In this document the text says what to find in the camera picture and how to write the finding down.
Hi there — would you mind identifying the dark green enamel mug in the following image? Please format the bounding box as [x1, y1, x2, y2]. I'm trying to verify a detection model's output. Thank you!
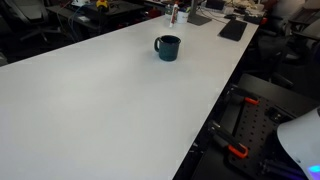
[153, 34, 182, 62]

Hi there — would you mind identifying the white round container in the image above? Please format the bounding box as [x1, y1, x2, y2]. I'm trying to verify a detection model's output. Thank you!
[176, 10, 190, 25]

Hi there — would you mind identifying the white red tube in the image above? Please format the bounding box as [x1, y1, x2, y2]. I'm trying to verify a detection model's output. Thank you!
[168, 1, 180, 29]

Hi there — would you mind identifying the black orange bar clamp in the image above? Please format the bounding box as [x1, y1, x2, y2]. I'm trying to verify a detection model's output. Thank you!
[226, 84, 260, 106]
[207, 120, 250, 160]

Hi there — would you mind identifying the black desk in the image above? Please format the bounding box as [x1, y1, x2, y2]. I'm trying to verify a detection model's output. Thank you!
[46, 0, 146, 36]

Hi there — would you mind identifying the black flat pad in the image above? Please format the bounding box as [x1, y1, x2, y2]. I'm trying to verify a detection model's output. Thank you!
[218, 19, 248, 42]

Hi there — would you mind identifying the yellow tool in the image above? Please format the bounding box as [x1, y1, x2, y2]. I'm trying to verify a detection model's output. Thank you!
[95, 0, 110, 10]

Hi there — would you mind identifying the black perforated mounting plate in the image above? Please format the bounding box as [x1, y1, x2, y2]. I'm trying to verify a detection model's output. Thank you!
[228, 95, 320, 180]

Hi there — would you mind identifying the black power socket block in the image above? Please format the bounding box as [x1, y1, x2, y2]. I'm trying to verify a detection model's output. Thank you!
[267, 106, 285, 123]

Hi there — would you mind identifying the black office chair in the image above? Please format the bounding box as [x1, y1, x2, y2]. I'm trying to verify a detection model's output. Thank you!
[244, 31, 303, 90]

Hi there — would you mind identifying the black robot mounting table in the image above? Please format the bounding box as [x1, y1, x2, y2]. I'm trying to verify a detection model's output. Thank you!
[191, 73, 320, 180]

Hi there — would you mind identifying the grey office chair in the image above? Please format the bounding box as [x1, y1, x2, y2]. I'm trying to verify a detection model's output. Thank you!
[0, 0, 63, 43]

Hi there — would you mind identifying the blue cable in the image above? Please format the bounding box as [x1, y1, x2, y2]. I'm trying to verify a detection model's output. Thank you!
[67, 2, 88, 35]

